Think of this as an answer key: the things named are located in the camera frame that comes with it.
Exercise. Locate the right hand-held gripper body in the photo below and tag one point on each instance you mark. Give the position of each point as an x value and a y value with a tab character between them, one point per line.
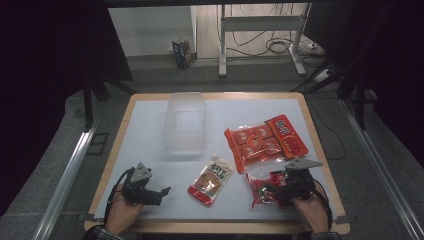
300	183

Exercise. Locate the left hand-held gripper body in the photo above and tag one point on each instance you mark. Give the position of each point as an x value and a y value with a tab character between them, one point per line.
140	193

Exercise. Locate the small red snack packet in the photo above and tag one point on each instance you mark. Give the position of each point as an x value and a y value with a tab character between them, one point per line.
258	190

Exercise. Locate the large orange snack packet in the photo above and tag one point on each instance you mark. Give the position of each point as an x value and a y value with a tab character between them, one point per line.
260	141

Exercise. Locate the clear plastic container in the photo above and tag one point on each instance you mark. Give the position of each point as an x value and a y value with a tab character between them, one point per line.
185	126

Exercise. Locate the person's left hand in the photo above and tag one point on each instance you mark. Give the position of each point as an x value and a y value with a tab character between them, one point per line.
120	215

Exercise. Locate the person's right hand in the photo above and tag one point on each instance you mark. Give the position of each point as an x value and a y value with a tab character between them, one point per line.
315	213

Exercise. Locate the beige and red snack packet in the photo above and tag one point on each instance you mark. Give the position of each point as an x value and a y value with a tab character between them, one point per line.
210	180

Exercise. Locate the white table mat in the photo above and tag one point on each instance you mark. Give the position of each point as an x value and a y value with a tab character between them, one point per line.
150	133

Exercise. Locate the black stand legs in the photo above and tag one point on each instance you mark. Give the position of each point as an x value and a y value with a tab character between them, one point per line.
88	103

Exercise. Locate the black tripod legs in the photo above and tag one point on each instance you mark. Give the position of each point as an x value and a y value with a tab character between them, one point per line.
316	76

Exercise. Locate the blue carton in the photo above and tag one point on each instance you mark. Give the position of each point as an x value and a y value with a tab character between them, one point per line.
181	55

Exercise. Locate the white power strip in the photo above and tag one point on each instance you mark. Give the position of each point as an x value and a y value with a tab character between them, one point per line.
313	46

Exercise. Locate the white metal stand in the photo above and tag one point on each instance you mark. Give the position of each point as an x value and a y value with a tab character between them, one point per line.
260	23

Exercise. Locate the aluminium rail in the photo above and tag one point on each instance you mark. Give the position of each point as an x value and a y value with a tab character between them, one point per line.
63	186
380	170

